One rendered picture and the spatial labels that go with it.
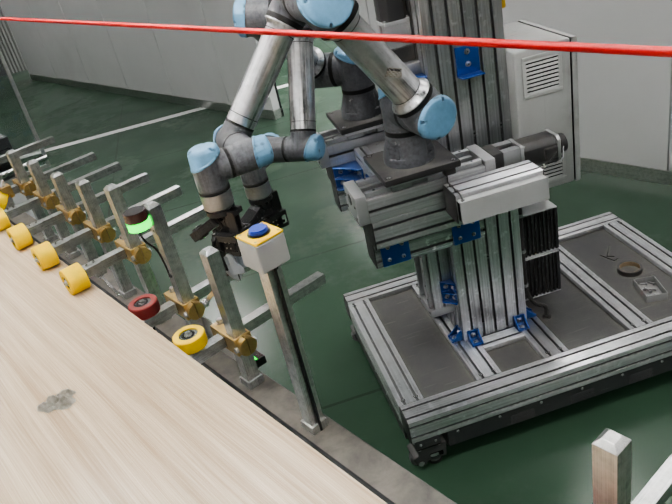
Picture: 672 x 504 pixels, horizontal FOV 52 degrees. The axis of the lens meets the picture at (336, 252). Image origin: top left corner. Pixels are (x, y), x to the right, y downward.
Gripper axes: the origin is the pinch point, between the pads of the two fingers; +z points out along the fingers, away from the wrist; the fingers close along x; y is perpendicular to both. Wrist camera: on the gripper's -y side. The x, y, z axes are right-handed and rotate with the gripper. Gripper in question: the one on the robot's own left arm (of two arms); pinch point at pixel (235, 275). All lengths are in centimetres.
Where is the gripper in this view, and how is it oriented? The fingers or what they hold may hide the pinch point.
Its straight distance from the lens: 177.3
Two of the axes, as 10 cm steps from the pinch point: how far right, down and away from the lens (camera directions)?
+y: 8.6, 0.8, -5.0
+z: 2.0, 8.5, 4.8
